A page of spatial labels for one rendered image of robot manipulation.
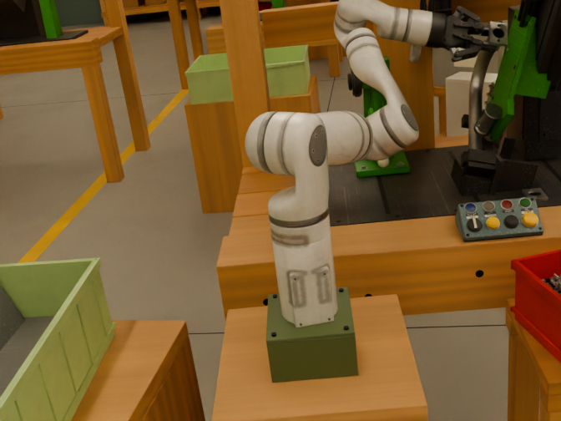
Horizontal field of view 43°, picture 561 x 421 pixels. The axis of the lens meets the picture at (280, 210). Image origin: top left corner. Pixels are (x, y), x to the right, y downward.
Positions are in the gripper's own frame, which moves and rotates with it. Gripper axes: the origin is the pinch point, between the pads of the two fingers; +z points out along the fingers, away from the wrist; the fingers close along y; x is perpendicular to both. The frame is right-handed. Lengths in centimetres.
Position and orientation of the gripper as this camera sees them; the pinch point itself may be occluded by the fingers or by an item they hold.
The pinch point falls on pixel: (490, 39)
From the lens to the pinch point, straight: 168.0
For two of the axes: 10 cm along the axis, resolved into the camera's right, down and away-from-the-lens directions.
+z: 9.9, 1.5, 0.3
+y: 1.3, -9.2, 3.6
